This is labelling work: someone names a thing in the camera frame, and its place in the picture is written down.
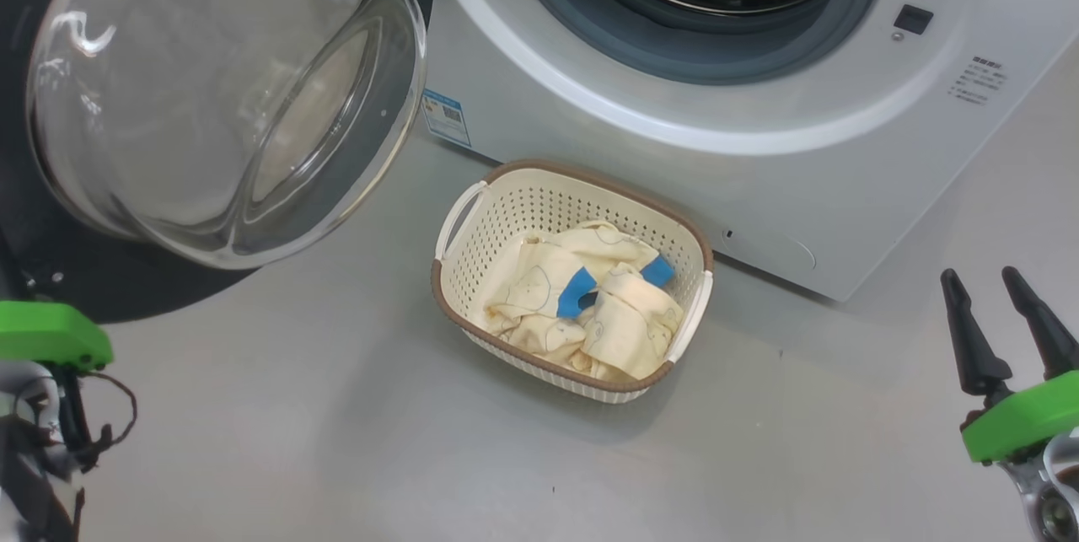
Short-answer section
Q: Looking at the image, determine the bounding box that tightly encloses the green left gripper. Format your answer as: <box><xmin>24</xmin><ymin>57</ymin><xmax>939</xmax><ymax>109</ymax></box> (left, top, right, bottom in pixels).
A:
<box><xmin>0</xmin><ymin>300</ymin><xmax>114</xmax><ymax>372</ymax></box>

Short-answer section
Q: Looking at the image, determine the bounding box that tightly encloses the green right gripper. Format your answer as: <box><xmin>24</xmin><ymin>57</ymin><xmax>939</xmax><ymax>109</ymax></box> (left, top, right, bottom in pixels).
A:
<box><xmin>941</xmin><ymin>266</ymin><xmax>1079</xmax><ymax>465</ymax></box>

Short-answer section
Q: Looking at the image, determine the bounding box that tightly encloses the round glass washing machine door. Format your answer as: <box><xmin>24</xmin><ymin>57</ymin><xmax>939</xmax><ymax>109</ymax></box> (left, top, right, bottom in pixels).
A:
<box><xmin>0</xmin><ymin>0</ymin><xmax>436</xmax><ymax>325</ymax></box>

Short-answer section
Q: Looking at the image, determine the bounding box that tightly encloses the cream garment with blue cuff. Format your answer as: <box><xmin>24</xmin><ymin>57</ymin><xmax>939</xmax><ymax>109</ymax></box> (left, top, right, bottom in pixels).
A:
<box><xmin>580</xmin><ymin>262</ymin><xmax>685</xmax><ymax>381</ymax></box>
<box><xmin>482</xmin><ymin>220</ymin><xmax>677</xmax><ymax>357</ymax></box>

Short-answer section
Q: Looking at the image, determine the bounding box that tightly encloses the white washing machine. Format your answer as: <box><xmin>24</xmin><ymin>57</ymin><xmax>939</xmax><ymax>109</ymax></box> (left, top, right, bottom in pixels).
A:
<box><xmin>420</xmin><ymin>0</ymin><xmax>1079</xmax><ymax>303</ymax></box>

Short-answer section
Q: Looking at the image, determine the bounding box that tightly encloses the blue energy label sticker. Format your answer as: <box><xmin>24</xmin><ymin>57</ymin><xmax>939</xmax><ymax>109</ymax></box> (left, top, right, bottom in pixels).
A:
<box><xmin>421</xmin><ymin>89</ymin><xmax>472</xmax><ymax>148</ymax></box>

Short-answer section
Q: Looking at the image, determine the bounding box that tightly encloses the cream perforated laundry basket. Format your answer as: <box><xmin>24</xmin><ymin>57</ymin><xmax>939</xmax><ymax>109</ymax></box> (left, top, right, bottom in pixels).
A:
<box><xmin>431</xmin><ymin>158</ymin><xmax>715</xmax><ymax>405</ymax></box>

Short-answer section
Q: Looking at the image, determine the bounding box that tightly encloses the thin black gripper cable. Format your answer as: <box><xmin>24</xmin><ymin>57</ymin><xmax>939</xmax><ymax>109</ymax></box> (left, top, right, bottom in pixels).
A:
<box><xmin>61</xmin><ymin>369</ymin><xmax>137</xmax><ymax>474</ymax></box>

